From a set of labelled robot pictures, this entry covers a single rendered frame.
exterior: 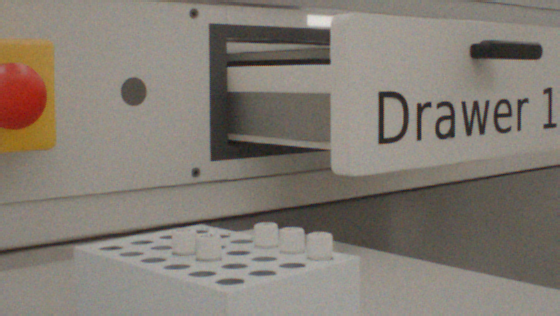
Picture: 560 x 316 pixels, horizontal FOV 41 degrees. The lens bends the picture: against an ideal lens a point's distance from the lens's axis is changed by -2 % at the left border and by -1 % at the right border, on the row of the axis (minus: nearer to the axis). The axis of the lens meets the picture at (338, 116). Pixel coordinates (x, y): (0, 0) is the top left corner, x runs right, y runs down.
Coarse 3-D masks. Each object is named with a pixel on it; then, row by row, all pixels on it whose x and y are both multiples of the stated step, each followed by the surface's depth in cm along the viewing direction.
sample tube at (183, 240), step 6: (180, 228) 38; (186, 228) 38; (174, 234) 37; (180, 234) 37; (186, 234) 37; (192, 234) 37; (174, 240) 37; (180, 240) 37; (186, 240) 37; (192, 240) 37; (174, 246) 37; (180, 246) 37; (186, 246) 37; (192, 246) 37; (174, 252) 37; (180, 252) 37; (186, 252) 37; (192, 252) 37
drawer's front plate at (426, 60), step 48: (336, 48) 51; (384, 48) 53; (432, 48) 56; (336, 96) 51; (432, 96) 56; (480, 96) 60; (528, 96) 65; (336, 144) 51; (384, 144) 53; (432, 144) 57; (480, 144) 61; (528, 144) 65
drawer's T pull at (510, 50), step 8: (488, 40) 55; (496, 40) 56; (504, 40) 57; (472, 48) 59; (480, 48) 55; (488, 48) 55; (496, 48) 56; (504, 48) 56; (512, 48) 57; (520, 48) 58; (528, 48) 58; (536, 48) 59; (472, 56) 59; (480, 56) 56; (488, 56) 55; (496, 56) 56; (504, 56) 56; (512, 56) 57; (520, 56) 58; (528, 56) 59; (536, 56) 59
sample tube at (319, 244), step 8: (320, 232) 37; (312, 240) 36; (320, 240) 36; (328, 240) 36; (312, 248) 36; (320, 248) 36; (328, 248) 37; (312, 256) 36; (320, 256) 36; (328, 256) 37
